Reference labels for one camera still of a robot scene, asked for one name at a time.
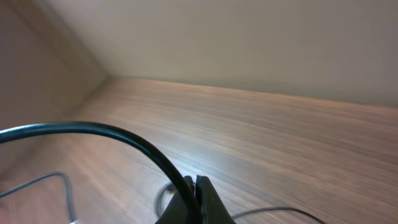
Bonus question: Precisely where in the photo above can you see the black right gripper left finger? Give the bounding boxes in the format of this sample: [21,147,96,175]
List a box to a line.
[154,182,195,224]

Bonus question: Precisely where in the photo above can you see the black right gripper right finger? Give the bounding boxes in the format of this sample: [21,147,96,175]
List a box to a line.
[195,175,235,224]

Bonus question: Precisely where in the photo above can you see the black cable bundle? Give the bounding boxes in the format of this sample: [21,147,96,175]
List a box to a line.
[0,171,78,224]

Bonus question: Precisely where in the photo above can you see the thin black usb cable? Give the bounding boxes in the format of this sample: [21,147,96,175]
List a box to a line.
[0,121,202,224]

